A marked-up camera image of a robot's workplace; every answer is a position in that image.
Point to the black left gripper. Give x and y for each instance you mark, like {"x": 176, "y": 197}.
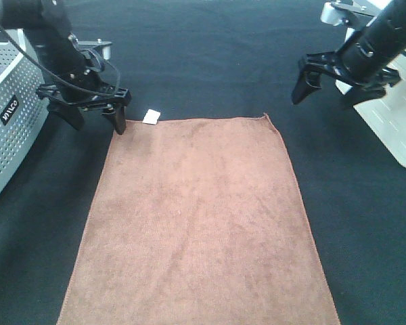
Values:
{"x": 87, "y": 93}

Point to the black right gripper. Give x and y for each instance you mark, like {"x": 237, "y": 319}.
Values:
{"x": 312, "y": 66}

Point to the brown towel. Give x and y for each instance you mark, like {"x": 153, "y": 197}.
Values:
{"x": 198, "y": 221}

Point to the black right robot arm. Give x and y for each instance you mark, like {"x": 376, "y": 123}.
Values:
{"x": 361, "y": 62}

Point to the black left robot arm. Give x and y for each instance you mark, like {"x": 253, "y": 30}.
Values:
{"x": 79, "y": 73}

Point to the white plastic bin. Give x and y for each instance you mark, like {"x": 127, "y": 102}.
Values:
{"x": 386, "y": 116}

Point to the grey perforated laundry basket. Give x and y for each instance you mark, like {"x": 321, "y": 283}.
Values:
{"x": 22, "y": 113}

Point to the black table cloth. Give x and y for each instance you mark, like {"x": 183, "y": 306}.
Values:
{"x": 214, "y": 59}

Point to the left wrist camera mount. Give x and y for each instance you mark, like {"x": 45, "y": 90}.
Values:
{"x": 94, "y": 49}

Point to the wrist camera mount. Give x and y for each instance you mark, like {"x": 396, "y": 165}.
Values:
{"x": 94, "y": 49}
{"x": 354, "y": 15}

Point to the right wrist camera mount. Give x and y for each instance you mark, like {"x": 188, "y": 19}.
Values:
{"x": 354, "y": 15}

